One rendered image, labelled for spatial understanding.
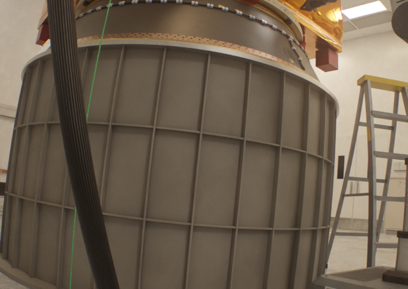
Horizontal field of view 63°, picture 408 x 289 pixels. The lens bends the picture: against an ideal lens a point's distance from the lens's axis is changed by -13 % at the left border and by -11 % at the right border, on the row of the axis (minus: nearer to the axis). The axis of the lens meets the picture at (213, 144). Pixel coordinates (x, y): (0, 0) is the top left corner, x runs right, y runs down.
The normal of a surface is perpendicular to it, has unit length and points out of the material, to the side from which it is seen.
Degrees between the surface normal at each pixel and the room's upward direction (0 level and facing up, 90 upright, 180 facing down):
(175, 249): 90
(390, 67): 90
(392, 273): 45
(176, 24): 62
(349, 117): 90
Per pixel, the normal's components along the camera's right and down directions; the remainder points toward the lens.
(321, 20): 0.43, 0.64
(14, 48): 0.67, -0.04
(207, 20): 0.22, -0.57
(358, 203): -0.74, -0.17
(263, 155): 0.48, -0.08
